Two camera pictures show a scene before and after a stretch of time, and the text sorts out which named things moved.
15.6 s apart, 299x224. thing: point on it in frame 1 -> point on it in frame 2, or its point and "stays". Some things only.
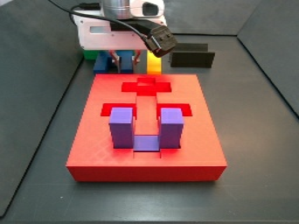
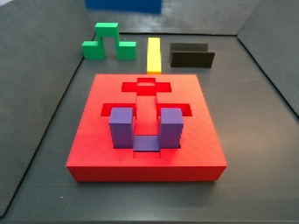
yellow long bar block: (154, 64) stays
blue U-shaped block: (107, 63) -> (135, 6)
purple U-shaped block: (171, 130) stays
